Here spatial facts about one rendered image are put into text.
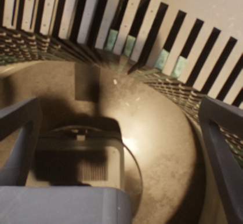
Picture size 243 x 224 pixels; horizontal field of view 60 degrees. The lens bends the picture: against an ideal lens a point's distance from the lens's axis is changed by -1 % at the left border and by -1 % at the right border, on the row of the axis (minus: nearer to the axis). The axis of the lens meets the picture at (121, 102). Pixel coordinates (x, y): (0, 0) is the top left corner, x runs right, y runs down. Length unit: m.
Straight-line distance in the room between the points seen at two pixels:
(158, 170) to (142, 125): 0.31
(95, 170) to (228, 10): 0.95
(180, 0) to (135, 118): 1.10
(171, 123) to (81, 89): 0.60
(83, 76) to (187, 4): 1.00
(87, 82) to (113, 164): 0.48
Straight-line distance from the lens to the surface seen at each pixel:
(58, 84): 1.36
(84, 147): 1.08
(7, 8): 0.30
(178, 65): 0.27
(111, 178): 1.13
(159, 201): 1.56
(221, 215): 1.52
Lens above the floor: 1.31
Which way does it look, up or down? 84 degrees down
